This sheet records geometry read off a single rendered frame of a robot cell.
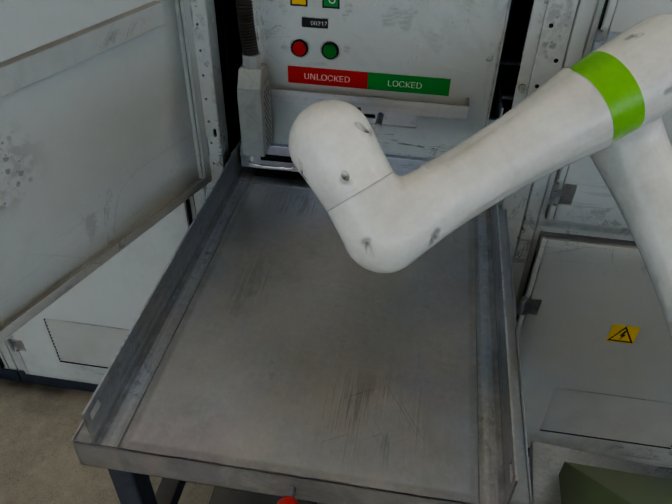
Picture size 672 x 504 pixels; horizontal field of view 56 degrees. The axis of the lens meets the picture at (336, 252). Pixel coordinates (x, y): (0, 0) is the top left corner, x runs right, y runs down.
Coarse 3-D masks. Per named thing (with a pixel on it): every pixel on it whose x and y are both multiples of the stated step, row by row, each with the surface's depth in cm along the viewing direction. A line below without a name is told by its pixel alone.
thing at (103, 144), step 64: (0, 0) 85; (64, 0) 94; (128, 0) 105; (0, 64) 88; (64, 64) 96; (128, 64) 110; (192, 64) 121; (0, 128) 92; (64, 128) 102; (128, 128) 115; (0, 192) 95; (64, 192) 106; (128, 192) 120; (192, 192) 134; (0, 256) 99; (64, 256) 111; (0, 320) 103
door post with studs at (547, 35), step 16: (544, 0) 105; (560, 0) 104; (576, 0) 104; (544, 16) 107; (560, 16) 106; (528, 32) 109; (544, 32) 108; (560, 32) 107; (528, 48) 110; (544, 48) 110; (560, 48) 109; (528, 64) 112; (544, 64) 111; (560, 64) 111; (528, 80) 114; (544, 80) 113; (528, 192) 128; (512, 208) 131; (512, 224) 133; (512, 240) 136
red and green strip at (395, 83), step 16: (288, 80) 126; (304, 80) 125; (320, 80) 124; (336, 80) 124; (352, 80) 123; (368, 80) 123; (384, 80) 122; (400, 80) 122; (416, 80) 121; (432, 80) 121; (448, 80) 120
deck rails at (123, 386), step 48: (240, 192) 134; (192, 240) 114; (480, 240) 122; (192, 288) 110; (480, 288) 111; (144, 336) 98; (480, 336) 102; (144, 384) 93; (480, 384) 94; (96, 432) 85; (480, 432) 88; (480, 480) 82
